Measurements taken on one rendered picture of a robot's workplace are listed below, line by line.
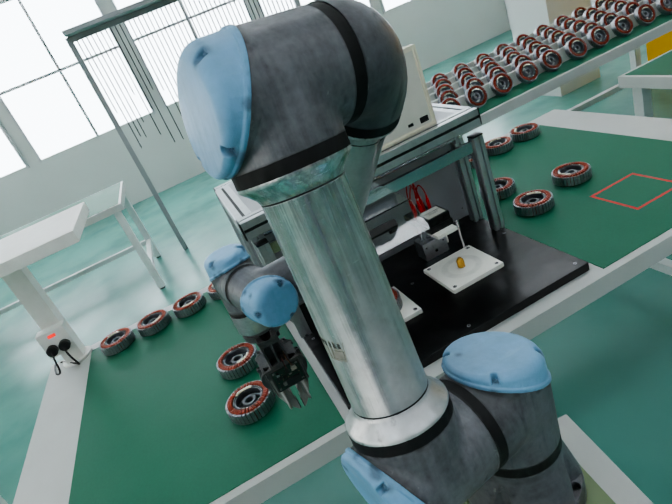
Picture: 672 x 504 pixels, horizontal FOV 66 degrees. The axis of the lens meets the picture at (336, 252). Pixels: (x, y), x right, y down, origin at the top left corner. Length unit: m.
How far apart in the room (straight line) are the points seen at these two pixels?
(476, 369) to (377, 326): 0.16
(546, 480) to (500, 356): 0.16
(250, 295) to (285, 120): 0.37
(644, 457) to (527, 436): 1.27
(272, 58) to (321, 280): 0.19
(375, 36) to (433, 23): 8.17
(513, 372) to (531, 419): 0.06
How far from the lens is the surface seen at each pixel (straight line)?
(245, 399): 1.25
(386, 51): 0.50
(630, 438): 1.95
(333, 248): 0.46
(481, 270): 1.34
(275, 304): 0.75
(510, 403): 0.62
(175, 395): 1.47
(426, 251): 1.45
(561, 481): 0.72
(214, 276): 0.85
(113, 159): 7.55
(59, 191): 7.67
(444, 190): 1.59
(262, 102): 0.43
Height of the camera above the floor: 1.49
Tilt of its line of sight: 25 degrees down
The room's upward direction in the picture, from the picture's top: 23 degrees counter-clockwise
